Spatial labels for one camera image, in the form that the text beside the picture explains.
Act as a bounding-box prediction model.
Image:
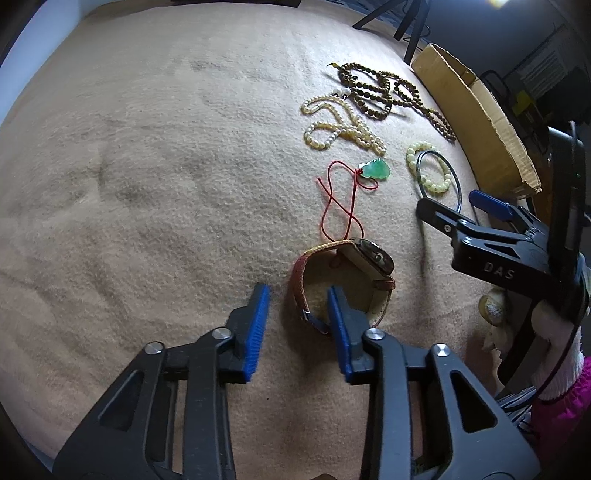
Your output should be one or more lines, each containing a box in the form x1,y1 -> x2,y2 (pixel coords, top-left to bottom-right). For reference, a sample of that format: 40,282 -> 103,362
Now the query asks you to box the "pale jade bead bracelet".
404,141 -> 454,194

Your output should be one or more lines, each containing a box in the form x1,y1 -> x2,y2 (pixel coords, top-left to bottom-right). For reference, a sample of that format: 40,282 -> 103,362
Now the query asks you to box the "dark thin bangle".
408,147 -> 463,213

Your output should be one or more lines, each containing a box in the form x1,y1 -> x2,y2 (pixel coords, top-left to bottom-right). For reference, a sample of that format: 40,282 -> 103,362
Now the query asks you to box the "green jade pendant red cord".
315,157 -> 392,244

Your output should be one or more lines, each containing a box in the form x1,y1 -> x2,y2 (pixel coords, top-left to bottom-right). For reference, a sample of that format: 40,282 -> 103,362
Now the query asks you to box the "brown wooden bead necklace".
327,61 -> 458,143

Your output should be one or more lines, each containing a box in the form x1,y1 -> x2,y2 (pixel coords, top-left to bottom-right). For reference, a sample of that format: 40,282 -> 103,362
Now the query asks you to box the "cream bead necklace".
299,93 -> 388,158

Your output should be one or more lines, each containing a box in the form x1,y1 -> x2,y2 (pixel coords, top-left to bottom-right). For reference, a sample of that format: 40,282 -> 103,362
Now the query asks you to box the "right gloved hand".
478,287 -> 584,401

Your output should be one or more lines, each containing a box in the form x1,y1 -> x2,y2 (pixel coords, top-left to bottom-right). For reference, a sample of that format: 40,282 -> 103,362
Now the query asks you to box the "cardboard box tray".
411,43 -> 542,199

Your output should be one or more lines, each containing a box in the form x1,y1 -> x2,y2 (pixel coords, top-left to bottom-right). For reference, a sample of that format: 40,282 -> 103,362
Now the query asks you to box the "black metal rack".
479,69 -> 549,155

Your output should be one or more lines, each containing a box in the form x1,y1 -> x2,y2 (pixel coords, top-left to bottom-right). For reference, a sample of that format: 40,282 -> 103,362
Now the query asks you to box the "black tripod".
353,0 -> 431,65

